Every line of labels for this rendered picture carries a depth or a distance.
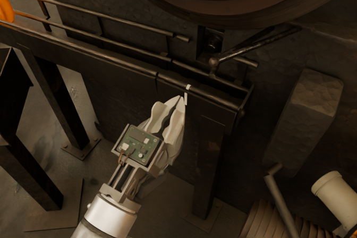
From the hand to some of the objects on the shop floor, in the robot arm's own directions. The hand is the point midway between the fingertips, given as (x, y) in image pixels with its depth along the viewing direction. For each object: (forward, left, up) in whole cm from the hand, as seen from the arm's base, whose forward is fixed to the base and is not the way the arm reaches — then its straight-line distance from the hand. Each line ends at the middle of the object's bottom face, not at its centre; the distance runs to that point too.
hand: (178, 103), depth 56 cm
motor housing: (-14, -32, -73) cm, 81 cm away
